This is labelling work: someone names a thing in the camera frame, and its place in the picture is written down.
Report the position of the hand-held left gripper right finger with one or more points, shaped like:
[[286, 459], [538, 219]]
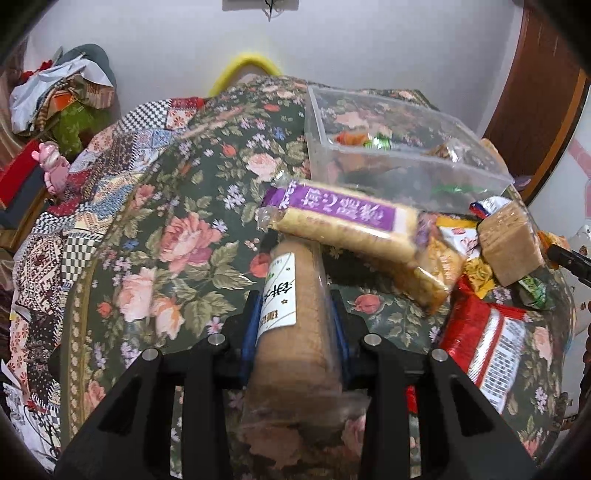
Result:
[[336, 327]]

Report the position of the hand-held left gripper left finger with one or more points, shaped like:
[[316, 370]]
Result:
[[253, 327]]

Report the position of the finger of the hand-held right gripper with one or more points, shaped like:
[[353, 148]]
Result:
[[570, 261]]

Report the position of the brown cracker packet white label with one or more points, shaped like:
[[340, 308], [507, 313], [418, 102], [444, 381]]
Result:
[[295, 360]]

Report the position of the clear plastic container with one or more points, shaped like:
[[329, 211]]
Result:
[[415, 129]]

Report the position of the green snack packet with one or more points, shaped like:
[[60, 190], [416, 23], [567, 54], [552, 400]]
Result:
[[535, 290]]

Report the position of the tan wafer block packet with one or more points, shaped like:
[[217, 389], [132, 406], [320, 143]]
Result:
[[508, 244]]

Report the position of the orange cracker packet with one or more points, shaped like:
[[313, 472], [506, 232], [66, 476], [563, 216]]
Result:
[[431, 277]]

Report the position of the red snack packet white label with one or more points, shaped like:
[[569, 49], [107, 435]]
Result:
[[485, 341]]

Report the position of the green floral blanket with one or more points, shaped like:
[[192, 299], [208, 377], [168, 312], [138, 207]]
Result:
[[184, 230]]

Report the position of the purple label cracker packet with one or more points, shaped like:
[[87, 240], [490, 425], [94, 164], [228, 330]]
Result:
[[341, 207]]

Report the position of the tan blanket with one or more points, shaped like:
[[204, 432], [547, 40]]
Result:
[[494, 150]]

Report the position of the green candy wrapper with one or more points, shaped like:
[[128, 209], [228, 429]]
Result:
[[450, 188], [381, 142]]

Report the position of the small brown snack packet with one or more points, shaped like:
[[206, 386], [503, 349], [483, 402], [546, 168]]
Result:
[[443, 150]]

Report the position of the orange candy wrapper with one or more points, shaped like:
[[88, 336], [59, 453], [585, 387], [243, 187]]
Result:
[[351, 137]]

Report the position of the patchwork quilt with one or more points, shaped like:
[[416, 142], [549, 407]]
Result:
[[60, 240]]

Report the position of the pink toy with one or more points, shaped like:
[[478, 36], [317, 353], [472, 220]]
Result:
[[53, 166]]

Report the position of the yellow foam tube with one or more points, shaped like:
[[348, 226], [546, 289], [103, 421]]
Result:
[[249, 60]]

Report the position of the pile of clothes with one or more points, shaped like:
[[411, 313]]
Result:
[[51, 83]]

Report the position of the brown wooden door frame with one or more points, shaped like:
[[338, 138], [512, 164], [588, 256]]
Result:
[[531, 92]]

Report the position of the wall-mounted screen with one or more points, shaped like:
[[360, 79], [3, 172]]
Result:
[[240, 4]]

